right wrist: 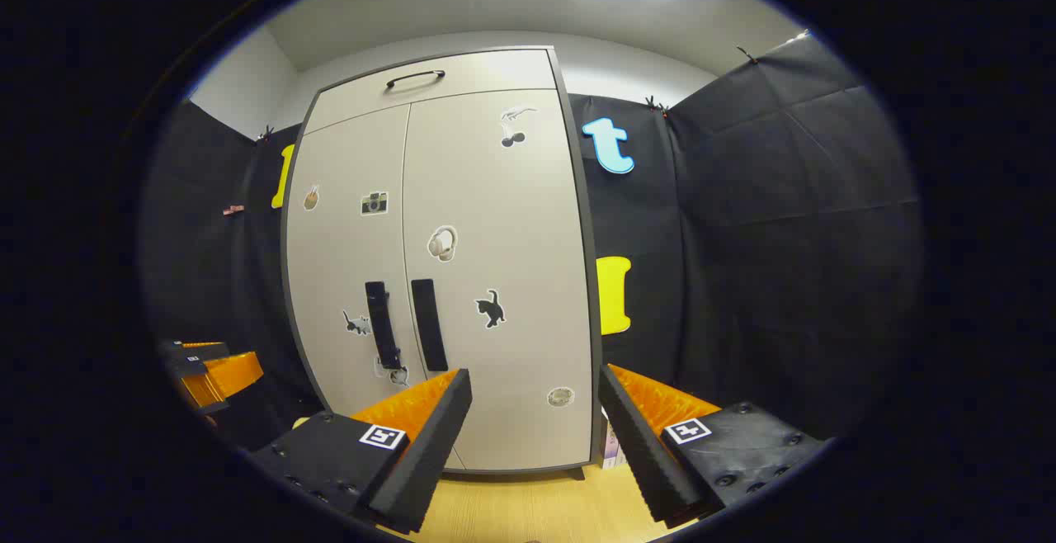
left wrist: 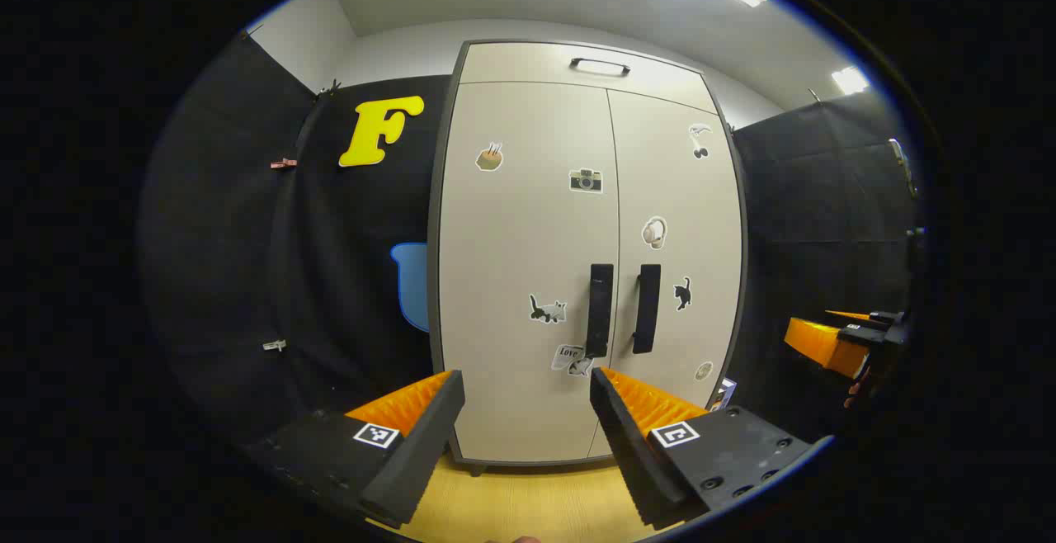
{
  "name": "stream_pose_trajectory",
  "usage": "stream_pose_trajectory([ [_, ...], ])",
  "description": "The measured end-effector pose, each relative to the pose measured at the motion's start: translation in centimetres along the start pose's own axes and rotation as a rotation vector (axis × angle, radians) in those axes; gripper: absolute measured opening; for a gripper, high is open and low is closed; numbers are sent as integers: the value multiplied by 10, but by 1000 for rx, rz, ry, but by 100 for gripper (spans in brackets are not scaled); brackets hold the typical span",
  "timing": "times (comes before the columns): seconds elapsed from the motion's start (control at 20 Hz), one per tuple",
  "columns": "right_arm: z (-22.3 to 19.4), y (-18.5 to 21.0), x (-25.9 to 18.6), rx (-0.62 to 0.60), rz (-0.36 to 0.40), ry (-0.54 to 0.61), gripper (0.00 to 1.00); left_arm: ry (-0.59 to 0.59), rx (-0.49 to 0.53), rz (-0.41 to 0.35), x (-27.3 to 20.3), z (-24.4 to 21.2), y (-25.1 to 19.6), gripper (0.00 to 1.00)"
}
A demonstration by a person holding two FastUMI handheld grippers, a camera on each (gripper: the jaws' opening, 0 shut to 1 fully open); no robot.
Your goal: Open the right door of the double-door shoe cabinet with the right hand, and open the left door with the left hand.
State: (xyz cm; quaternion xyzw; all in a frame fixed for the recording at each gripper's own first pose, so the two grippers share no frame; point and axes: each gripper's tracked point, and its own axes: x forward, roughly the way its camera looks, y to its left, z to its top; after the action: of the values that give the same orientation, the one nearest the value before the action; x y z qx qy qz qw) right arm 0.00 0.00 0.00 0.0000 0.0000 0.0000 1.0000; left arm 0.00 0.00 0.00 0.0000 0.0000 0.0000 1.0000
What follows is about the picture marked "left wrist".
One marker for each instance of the pink clip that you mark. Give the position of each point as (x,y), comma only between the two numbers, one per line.
(283,163)

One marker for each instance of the white and blue book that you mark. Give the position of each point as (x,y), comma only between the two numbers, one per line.
(723,394)

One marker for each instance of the beige cabinet door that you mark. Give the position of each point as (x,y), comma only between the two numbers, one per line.
(511,238)
(676,188)

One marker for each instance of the white clip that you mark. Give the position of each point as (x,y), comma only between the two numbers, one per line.
(274,346)

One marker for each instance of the black backdrop cloth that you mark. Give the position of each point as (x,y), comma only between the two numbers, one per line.
(247,279)

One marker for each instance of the small ceiling light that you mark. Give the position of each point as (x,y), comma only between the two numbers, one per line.
(850,79)

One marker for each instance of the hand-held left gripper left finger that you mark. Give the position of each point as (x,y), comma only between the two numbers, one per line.
(421,444)

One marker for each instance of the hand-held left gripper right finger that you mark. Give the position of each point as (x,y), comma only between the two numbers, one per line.
(627,452)

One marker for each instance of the beige double-door shoe cabinet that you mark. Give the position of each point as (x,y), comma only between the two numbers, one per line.
(511,64)

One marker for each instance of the silver metal fixture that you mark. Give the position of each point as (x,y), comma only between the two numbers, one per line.
(901,165)

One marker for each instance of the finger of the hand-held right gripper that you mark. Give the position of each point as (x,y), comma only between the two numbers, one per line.
(817,345)
(858,316)

